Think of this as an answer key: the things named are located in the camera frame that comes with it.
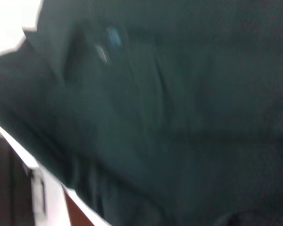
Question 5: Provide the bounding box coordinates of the black t-shirt with FREE print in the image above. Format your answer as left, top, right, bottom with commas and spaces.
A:
0, 0, 283, 226

